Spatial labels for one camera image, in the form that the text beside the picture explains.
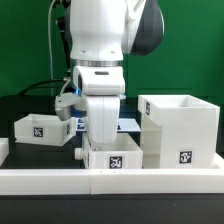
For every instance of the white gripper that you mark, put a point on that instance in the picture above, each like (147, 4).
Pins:
(102, 119)

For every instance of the white front drawer tray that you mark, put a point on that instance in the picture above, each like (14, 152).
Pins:
(123, 154)

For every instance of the white drawer tray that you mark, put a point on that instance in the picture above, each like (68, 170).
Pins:
(44, 130)
(123, 154)

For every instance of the white drawer cabinet box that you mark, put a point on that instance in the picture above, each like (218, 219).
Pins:
(178, 131)

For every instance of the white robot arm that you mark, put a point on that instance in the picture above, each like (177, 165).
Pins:
(102, 32)

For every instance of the white marker sheet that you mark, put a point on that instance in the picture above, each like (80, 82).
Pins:
(124, 125)

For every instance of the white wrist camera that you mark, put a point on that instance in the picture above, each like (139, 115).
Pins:
(64, 104)

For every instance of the black camera stand pole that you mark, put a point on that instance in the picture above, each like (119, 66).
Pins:
(63, 24)

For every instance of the white front rail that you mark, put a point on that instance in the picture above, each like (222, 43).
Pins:
(94, 181)

